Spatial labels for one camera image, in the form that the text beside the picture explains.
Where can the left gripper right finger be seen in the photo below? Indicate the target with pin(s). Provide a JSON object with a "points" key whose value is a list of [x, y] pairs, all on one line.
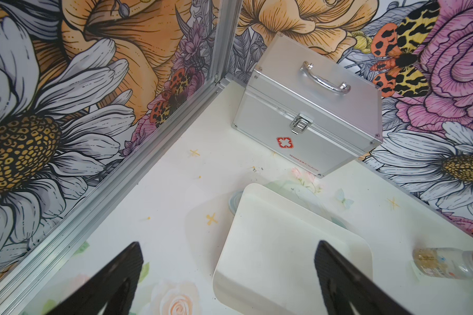
{"points": [[346, 290]]}

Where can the silver aluminium first aid case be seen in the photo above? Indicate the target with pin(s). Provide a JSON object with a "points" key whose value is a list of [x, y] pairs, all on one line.
{"points": [[309, 109]]}

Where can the small glass bottle brown cap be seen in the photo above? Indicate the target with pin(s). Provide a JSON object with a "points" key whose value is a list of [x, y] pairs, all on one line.
{"points": [[448, 263]]}

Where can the white rectangular tray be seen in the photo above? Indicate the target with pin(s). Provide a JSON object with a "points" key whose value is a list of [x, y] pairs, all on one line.
{"points": [[267, 263]]}

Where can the left aluminium corner post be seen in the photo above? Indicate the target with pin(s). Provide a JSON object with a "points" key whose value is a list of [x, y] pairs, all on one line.
{"points": [[90, 91]]}

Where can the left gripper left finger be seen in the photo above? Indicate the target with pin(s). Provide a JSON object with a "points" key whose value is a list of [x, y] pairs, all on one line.
{"points": [[111, 290]]}

